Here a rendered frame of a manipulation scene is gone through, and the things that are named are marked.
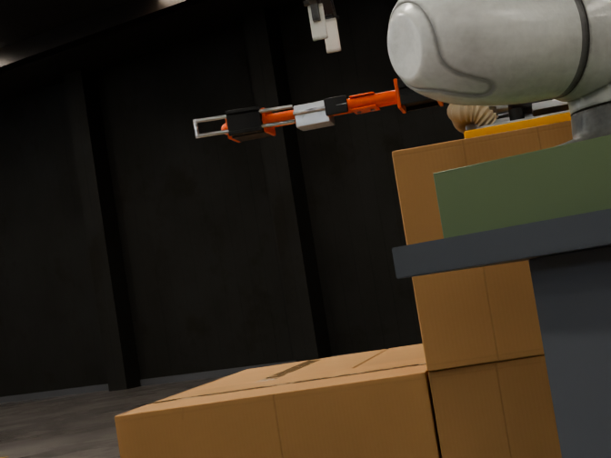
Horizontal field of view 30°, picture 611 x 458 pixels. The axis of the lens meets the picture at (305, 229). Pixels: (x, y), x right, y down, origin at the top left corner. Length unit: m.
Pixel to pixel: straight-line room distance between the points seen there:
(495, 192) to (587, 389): 0.27
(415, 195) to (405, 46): 0.67
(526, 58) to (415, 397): 0.84
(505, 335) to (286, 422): 0.43
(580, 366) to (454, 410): 0.62
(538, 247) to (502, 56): 0.23
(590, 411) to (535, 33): 0.47
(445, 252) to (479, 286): 0.65
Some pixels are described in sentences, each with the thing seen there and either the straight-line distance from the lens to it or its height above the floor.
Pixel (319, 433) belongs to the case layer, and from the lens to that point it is 2.11.
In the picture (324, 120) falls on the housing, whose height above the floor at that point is 1.05.
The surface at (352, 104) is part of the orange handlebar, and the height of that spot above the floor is 1.07.
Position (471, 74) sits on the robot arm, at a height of 0.94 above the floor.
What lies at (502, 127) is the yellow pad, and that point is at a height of 0.96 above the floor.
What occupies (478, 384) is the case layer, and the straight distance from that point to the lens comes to 2.06.
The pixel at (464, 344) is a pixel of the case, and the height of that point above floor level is 0.58.
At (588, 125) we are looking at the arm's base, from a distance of 1.52.
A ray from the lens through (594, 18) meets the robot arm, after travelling 1.48.
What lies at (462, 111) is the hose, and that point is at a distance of 2.16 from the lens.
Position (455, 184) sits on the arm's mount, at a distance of 1.44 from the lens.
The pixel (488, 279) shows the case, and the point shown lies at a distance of 2.04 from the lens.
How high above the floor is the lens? 0.70
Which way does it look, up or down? 4 degrees up
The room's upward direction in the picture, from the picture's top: 9 degrees counter-clockwise
